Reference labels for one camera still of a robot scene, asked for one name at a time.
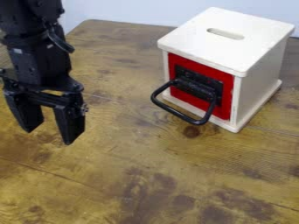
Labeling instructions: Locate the red drawer front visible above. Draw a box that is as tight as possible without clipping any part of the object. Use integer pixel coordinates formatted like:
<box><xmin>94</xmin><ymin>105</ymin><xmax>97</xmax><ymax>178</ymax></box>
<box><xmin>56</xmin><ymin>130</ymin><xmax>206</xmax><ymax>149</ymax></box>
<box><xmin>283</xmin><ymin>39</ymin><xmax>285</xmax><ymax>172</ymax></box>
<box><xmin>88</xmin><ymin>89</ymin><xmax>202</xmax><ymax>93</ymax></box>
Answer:
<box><xmin>168</xmin><ymin>53</ymin><xmax>233</xmax><ymax>120</ymax></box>

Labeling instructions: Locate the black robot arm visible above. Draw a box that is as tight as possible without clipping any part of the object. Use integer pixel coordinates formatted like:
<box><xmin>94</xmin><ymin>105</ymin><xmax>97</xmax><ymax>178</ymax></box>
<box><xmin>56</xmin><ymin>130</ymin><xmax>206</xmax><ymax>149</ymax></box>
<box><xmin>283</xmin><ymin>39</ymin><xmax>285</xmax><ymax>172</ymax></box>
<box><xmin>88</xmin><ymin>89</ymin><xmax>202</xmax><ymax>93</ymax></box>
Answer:
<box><xmin>0</xmin><ymin>0</ymin><xmax>86</xmax><ymax>144</ymax></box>

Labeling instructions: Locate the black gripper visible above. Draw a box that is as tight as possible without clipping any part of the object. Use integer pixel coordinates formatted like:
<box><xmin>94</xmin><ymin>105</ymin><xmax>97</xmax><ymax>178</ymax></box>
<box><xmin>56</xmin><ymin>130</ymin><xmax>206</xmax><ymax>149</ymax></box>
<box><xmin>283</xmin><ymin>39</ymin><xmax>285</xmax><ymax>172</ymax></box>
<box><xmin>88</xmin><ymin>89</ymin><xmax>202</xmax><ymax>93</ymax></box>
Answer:
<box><xmin>0</xmin><ymin>24</ymin><xmax>89</xmax><ymax>146</ymax></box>

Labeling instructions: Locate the white wooden box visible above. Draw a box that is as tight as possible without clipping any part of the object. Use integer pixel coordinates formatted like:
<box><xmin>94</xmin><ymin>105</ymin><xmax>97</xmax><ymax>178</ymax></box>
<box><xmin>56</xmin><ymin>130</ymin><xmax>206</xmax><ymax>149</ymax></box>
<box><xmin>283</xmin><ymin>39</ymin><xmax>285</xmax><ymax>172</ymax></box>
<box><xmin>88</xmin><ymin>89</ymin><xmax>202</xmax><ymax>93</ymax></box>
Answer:
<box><xmin>157</xmin><ymin>7</ymin><xmax>295</xmax><ymax>133</ymax></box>

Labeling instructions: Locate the black metal drawer handle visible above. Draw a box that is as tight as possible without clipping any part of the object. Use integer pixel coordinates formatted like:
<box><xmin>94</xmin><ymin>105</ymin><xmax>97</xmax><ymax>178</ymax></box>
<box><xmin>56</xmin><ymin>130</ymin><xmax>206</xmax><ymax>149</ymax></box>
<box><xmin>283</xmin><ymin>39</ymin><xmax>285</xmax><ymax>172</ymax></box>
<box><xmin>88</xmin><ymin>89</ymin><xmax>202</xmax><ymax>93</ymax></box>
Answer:
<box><xmin>150</xmin><ymin>65</ymin><xmax>224</xmax><ymax>125</ymax></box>

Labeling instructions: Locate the black cable loop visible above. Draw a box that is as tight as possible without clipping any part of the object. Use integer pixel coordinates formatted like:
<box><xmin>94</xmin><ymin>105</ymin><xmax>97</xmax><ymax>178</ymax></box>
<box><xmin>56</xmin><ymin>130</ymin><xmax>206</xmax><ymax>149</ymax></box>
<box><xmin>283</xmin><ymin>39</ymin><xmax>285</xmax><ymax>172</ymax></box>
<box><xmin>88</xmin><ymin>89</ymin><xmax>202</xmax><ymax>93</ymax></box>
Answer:
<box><xmin>44</xmin><ymin>23</ymin><xmax>76</xmax><ymax>54</ymax></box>

